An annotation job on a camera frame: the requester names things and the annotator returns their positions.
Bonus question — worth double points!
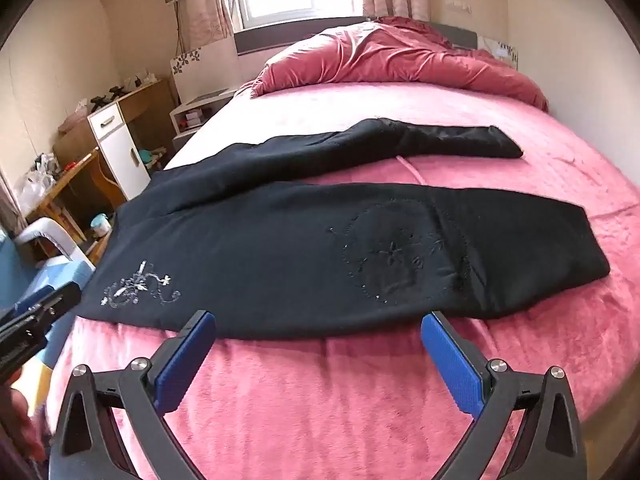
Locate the person's left hand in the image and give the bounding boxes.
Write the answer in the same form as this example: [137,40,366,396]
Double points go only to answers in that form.
[0,365,49,462]

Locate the wooden desk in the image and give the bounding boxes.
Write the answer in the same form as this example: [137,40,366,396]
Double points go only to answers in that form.
[25,77,176,256]

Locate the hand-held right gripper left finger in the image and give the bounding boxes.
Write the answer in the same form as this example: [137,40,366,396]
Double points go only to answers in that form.
[47,310,217,480]

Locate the red velvet duvet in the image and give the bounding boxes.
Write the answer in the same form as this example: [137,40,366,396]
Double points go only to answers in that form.
[235,16,551,113]

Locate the white cabinet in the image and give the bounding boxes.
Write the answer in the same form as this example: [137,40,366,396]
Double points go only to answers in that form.
[87,105,152,202]

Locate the clear plastic bag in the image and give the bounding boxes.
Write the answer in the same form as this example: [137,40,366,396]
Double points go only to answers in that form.
[15,152,60,211]

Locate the dark grey headboard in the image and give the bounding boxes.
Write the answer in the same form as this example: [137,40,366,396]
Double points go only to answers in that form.
[234,20,483,57]

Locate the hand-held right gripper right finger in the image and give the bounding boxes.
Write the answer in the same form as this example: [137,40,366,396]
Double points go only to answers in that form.
[421,311,587,480]

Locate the white open nightstand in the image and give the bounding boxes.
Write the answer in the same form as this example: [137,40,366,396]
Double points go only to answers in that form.
[169,87,238,136]

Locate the white floral board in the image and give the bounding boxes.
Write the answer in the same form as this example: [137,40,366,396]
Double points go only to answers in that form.
[477,35,521,68]
[170,46,240,103]

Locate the black embroidered pants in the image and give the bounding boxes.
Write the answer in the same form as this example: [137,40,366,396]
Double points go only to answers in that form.
[80,118,612,341]

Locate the blue and white chair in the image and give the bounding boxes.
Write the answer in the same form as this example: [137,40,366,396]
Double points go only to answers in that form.
[0,217,97,316]

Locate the pink plush bed sheet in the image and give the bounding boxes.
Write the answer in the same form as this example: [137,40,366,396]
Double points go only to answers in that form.
[47,77,640,480]

